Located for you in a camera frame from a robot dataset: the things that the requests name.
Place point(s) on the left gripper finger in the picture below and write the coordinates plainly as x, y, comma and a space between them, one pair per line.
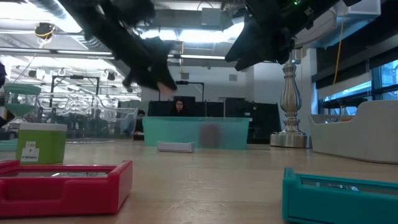
133, 79
157, 62

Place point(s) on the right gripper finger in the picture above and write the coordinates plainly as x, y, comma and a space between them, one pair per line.
247, 43
258, 63

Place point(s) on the clear plastic bin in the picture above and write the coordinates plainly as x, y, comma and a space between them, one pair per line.
93, 118

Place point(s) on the white tile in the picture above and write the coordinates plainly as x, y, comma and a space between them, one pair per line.
175, 147

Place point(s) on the teal hourglass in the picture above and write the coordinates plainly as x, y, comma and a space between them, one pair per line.
21, 88

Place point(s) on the green box white lid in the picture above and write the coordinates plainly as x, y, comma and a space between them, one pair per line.
43, 146

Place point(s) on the red plastic frame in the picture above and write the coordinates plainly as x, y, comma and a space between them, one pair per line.
77, 193

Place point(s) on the grey plastic bin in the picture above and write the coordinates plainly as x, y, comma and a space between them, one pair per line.
367, 140

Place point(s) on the teal patterned tile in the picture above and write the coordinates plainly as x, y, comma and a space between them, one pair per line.
326, 205

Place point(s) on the person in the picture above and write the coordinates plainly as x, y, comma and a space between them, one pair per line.
140, 119
179, 107

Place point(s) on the grey ceiling box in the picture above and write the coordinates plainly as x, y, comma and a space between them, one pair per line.
211, 17

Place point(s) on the silver table lamp white shade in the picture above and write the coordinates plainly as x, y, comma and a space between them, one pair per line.
290, 102

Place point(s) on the black monitor row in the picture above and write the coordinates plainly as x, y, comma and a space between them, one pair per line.
264, 121

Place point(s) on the translucent green plastic bin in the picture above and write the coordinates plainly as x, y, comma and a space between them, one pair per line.
174, 130

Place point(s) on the white ceiling unit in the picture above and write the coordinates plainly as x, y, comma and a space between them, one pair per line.
363, 7

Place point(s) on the black window table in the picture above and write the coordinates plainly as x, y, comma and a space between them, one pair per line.
345, 102

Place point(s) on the black gantry frame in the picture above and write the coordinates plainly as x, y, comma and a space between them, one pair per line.
76, 77
186, 82

